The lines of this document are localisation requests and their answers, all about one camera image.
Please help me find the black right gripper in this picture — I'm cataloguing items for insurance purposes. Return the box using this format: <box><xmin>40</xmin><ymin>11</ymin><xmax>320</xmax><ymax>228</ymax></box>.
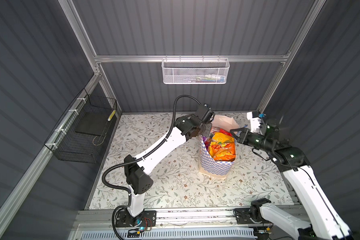
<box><xmin>228</xmin><ymin>126</ymin><xmax>272</xmax><ymax>154</ymax></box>

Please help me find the orange chips bag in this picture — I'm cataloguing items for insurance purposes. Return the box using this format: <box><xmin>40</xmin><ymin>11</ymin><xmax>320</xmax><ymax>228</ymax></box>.
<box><xmin>209</xmin><ymin>143</ymin><xmax>236</xmax><ymax>162</ymax></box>

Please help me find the red fruit gummy bag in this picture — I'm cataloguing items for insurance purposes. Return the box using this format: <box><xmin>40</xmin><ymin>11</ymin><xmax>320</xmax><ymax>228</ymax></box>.
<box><xmin>219</xmin><ymin>129</ymin><xmax>232</xmax><ymax>137</ymax></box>

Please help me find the dark purple candy bar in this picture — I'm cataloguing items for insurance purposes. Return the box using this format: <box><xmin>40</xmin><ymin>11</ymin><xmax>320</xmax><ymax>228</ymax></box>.
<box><xmin>202</xmin><ymin>136</ymin><xmax>212</xmax><ymax>151</ymax></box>

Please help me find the white blue checkered paper bag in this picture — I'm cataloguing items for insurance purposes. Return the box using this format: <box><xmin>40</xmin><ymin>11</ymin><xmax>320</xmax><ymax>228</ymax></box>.
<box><xmin>198</xmin><ymin>115</ymin><xmax>239</xmax><ymax>179</ymax></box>

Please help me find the yellow gummy bag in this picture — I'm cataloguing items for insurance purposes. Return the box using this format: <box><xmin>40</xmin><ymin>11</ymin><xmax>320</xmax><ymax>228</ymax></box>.
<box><xmin>211</xmin><ymin>132</ymin><xmax>235</xmax><ymax>145</ymax></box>

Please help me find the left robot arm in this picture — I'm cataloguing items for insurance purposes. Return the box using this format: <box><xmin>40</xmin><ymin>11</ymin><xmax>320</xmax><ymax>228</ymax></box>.
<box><xmin>124</xmin><ymin>104</ymin><xmax>215</xmax><ymax>227</ymax></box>

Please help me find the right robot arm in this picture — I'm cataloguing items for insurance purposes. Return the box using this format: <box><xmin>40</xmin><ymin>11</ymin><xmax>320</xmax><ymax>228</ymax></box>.
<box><xmin>230</xmin><ymin>126</ymin><xmax>356</xmax><ymax>240</ymax></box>

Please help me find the yellow green marker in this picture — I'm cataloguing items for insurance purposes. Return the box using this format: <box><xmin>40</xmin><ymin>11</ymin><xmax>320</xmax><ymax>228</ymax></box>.
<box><xmin>108</xmin><ymin>110</ymin><xmax>116</xmax><ymax>122</ymax></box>

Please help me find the white vented cover strip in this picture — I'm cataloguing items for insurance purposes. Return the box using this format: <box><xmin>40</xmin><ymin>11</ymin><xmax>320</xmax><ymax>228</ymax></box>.
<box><xmin>79</xmin><ymin>227</ymin><xmax>257</xmax><ymax>240</ymax></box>

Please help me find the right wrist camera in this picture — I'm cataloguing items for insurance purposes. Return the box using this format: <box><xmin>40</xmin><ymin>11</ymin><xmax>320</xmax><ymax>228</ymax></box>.
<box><xmin>247</xmin><ymin>111</ymin><xmax>264</xmax><ymax>135</ymax></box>

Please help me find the white wire mesh basket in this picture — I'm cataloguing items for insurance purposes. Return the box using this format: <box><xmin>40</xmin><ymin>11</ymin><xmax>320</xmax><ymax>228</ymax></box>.
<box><xmin>161</xmin><ymin>57</ymin><xmax>230</xmax><ymax>85</ymax></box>

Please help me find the black wire basket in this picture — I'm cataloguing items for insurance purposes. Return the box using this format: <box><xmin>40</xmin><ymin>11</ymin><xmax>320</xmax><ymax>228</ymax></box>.
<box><xmin>45</xmin><ymin>90</ymin><xmax>118</xmax><ymax>164</ymax></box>

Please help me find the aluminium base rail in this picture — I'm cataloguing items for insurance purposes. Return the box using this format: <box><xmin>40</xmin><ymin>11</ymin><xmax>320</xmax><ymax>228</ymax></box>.
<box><xmin>74</xmin><ymin>207</ymin><xmax>237</xmax><ymax>227</ymax></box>

